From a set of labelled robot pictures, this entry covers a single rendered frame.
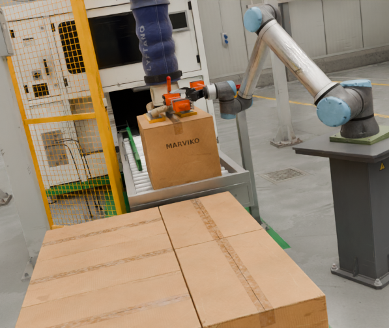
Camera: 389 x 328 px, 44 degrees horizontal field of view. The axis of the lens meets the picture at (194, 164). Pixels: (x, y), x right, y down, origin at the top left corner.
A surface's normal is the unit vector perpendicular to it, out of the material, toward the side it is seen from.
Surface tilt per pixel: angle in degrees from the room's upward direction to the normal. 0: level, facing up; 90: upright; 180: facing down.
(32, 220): 90
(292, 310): 90
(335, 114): 98
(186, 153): 90
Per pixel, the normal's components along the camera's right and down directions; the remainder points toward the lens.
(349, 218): -0.80, 0.28
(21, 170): 0.20, 0.22
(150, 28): -0.08, 0.03
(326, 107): -0.63, 0.42
